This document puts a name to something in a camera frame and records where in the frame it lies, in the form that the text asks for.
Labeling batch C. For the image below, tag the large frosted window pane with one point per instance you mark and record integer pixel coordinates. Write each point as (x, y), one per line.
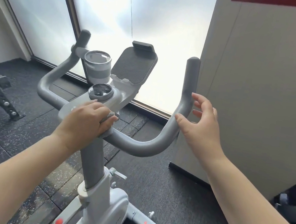
(151, 18)

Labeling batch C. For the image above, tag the black metal rack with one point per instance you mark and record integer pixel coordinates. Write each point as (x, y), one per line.
(0, 92)

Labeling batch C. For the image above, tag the person's left thumb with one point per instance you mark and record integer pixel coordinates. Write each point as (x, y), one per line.
(107, 127)

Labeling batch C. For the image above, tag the person's left forearm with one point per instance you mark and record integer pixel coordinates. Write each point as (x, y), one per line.
(14, 178)

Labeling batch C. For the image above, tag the black tablet holder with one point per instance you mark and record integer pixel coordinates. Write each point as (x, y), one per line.
(134, 66)

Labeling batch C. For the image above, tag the dark window frame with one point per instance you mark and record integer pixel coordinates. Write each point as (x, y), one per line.
(70, 0)

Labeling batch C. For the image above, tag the person's right thumb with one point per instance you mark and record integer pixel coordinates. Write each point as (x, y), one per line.
(183, 124)

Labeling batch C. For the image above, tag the grey white cup holder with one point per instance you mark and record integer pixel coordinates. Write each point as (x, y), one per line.
(98, 66)

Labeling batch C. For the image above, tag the grey cleaning cloth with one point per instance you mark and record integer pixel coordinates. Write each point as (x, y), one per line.
(109, 116)

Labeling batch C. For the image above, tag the white exercise bike frame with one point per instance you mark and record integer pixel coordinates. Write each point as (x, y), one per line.
(110, 210)

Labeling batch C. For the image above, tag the white bike console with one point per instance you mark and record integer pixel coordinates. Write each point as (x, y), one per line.
(124, 95)

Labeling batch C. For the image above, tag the white cabinet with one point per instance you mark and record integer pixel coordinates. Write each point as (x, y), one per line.
(268, 79)

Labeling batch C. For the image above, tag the person's left hand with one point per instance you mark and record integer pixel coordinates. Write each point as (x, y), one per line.
(84, 123)

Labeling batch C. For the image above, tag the round black display dial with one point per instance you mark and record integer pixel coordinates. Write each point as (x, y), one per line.
(100, 92)

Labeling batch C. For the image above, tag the person's right forearm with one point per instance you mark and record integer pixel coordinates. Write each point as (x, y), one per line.
(246, 215)

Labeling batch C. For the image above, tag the white adjustment lever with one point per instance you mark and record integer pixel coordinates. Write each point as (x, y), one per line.
(117, 173)

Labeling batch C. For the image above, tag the person's right hand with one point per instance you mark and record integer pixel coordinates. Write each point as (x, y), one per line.
(203, 132)

